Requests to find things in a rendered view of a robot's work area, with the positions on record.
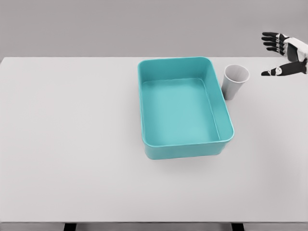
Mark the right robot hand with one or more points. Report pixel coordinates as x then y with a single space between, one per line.
294 49

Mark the white paper cup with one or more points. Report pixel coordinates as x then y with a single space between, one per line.
232 83

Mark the teal rectangular basket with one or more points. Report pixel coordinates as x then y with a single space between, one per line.
180 106

